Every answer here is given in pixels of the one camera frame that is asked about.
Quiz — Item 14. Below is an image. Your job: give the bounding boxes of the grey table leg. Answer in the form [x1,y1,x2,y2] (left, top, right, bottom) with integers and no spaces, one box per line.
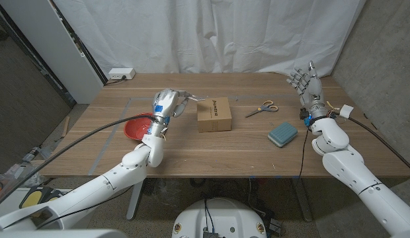
[292,177,313,222]
[126,180,145,221]

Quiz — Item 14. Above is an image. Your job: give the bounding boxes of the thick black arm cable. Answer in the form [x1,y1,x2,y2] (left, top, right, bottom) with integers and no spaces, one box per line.
[0,114,156,210]
[348,115,410,175]

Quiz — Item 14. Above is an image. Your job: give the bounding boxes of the white cabinet panel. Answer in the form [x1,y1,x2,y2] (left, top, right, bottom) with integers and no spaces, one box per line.
[0,0,105,104]

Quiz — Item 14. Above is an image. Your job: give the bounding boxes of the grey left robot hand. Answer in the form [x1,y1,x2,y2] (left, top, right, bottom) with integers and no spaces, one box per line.
[147,88,194,136]

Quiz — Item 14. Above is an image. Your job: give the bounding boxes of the white power strip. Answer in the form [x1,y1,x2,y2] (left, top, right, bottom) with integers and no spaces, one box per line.
[108,67,136,81]

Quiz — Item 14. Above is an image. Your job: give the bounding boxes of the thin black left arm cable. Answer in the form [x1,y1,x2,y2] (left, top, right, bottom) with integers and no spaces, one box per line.
[34,184,135,231]

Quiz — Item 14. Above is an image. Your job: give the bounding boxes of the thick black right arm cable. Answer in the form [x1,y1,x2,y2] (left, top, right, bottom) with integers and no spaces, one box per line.
[348,115,410,175]

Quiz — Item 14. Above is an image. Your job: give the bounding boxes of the white curtain backdrop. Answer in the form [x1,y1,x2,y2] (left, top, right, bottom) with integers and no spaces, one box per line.
[52,0,366,79]

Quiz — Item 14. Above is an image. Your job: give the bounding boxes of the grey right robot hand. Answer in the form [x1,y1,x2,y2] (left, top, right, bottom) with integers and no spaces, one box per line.
[286,60,328,122]

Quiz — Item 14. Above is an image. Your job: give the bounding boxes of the brown cardboard box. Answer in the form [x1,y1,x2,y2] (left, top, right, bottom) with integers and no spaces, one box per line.
[196,97,233,134]

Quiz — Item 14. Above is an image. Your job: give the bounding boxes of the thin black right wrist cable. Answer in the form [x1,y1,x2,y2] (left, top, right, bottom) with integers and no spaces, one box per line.
[298,127,309,180]

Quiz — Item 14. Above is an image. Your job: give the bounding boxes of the yellow black foot pedal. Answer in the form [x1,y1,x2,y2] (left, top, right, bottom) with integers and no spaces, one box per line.
[19,186,62,210]

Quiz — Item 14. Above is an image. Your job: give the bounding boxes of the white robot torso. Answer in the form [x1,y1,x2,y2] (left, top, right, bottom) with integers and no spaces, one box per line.
[171,197,268,238]

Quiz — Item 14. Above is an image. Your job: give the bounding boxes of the clear plastic bag clutter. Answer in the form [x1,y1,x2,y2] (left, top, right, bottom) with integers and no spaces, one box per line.
[5,161,46,188]

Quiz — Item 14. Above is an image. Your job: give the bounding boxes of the wooden stick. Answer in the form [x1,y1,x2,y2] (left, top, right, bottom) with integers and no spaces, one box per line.
[61,115,71,139]

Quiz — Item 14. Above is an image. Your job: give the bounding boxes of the yellow handled scissors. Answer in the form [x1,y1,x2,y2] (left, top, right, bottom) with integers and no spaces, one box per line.
[245,100,279,118]

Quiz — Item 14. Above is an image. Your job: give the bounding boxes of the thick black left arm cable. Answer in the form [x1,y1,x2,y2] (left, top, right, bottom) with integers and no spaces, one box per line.
[0,114,156,210]

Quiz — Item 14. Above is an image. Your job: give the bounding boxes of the black power strip cord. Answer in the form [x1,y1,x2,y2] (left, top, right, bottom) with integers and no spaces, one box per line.
[104,75,127,86]

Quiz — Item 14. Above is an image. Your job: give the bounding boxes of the red bowl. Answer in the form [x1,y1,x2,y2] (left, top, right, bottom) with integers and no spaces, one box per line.
[123,112,155,141]

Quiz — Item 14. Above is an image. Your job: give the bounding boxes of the white cable tag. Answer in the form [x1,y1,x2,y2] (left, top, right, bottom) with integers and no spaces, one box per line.
[339,104,355,120]

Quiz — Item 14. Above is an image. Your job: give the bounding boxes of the teal ribbed case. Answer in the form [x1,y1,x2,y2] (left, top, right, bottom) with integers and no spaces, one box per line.
[267,121,299,148]

